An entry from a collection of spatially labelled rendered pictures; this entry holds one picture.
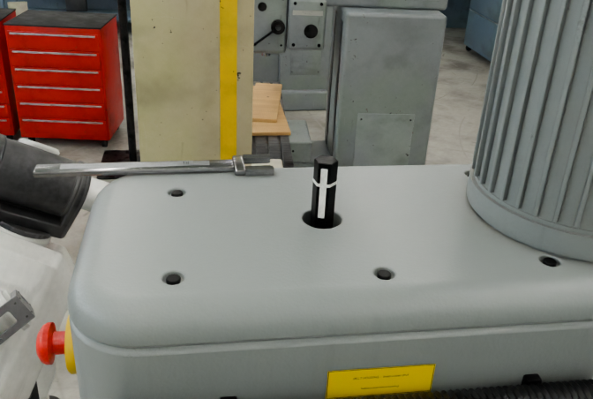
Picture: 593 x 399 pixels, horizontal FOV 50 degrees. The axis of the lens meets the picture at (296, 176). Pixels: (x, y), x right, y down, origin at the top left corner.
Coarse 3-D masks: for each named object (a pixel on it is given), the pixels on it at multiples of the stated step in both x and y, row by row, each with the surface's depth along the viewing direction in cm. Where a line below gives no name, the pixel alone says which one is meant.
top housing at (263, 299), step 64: (128, 192) 62; (192, 192) 63; (256, 192) 64; (384, 192) 65; (448, 192) 66; (128, 256) 52; (192, 256) 53; (256, 256) 53; (320, 256) 54; (384, 256) 54; (448, 256) 55; (512, 256) 55; (128, 320) 47; (192, 320) 47; (256, 320) 48; (320, 320) 49; (384, 320) 49; (448, 320) 50; (512, 320) 51; (576, 320) 52; (128, 384) 49; (192, 384) 49; (256, 384) 50; (320, 384) 51; (384, 384) 52; (448, 384) 53; (512, 384) 55
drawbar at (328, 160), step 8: (320, 160) 57; (328, 160) 57; (336, 160) 57; (320, 168) 56; (328, 168) 56; (336, 168) 57; (328, 176) 57; (336, 176) 57; (312, 184) 58; (312, 192) 58; (328, 192) 57; (312, 200) 59; (328, 200) 58; (312, 208) 59; (328, 208) 58; (312, 216) 59; (328, 216) 59; (312, 224) 59; (320, 224) 59; (328, 224) 59
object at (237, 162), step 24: (48, 168) 65; (72, 168) 65; (96, 168) 65; (120, 168) 65; (144, 168) 66; (168, 168) 66; (192, 168) 66; (216, 168) 67; (240, 168) 67; (264, 168) 67
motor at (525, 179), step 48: (528, 0) 51; (576, 0) 48; (528, 48) 52; (576, 48) 49; (528, 96) 53; (576, 96) 50; (480, 144) 60; (528, 144) 54; (576, 144) 51; (480, 192) 60; (528, 192) 55; (576, 192) 53; (528, 240) 56; (576, 240) 54
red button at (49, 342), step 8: (48, 328) 60; (40, 336) 60; (48, 336) 60; (56, 336) 61; (40, 344) 60; (48, 344) 60; (56, 344) 60; (40, 352) 60; (48, 352) 60; (56, 352) 61; (48, 360) 60
